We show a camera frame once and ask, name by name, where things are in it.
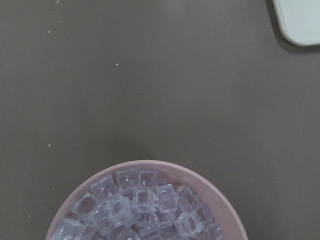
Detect cream rabbit tray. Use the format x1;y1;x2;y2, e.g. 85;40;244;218
272;0;320;47

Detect pink bowl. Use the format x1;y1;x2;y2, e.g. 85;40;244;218
45;160;248;240

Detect pile of clear ice cubes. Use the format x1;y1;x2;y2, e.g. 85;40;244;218
51;167;223;240

